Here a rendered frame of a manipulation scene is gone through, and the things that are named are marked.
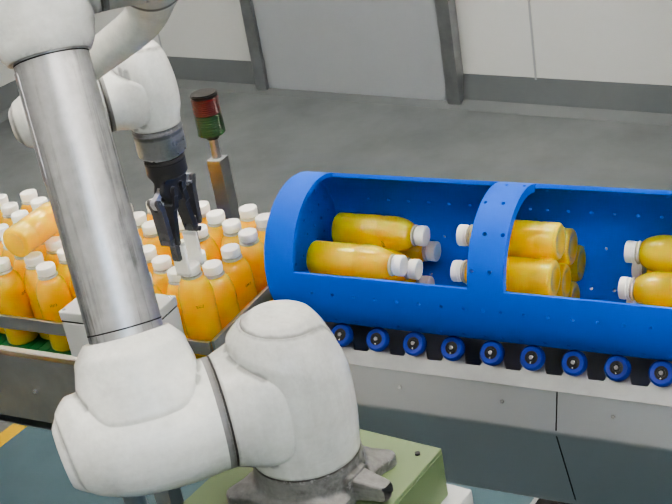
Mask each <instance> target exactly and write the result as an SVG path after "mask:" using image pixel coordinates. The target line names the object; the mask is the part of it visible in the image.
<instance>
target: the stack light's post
mask: <svg viewBox="0 0 672 504"><path fill-rule="evenodd" d="M207 165H208V169H209V174H210V179H211V183H212V188H213V192H214V197H215V202H216V206H217V209H222V210H223V211H224V213H225V218H226V220H227V219H231V218H237V219H239V220H240V214H239V206H238V201H237V196H236V192H235V187H234V182H233V177H232V173H231V168H230V163H229V158H228V155H222V157H221V158H220V159H213V158H212V157H211V158H209V159H208V160H207Z"/></svg>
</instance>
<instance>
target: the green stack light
mask: <svg viewBox="0 0 672 504"><path fill-rule="evenodd" d="M194 119H195V124H196V128H197V133H198V136H199V137H200V138H205V139H207V138H214V137H218V136H220V135H222V134H223V133H224V132H225V131H226V130H225V125H224V120H223V115H222V111H221V112H220V113H219V114H217V115H215V116H212V117H207V118H197V117H195V116H194Z"/></svg>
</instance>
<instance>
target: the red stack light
mask: <svg viewBox="0 0 672 504"><path fill-rule="evenodd" d="M190 101H191V105H192V110H193V115H194V116H195V117H197V118H207V117H212V116H215V115H217V114H219V113H220V112H221V106H220V101H219V97H218V94H217V95H216V96H215V97H214V98H211V99H209V100H205V101H193V100H191V99H190Z"/></svg>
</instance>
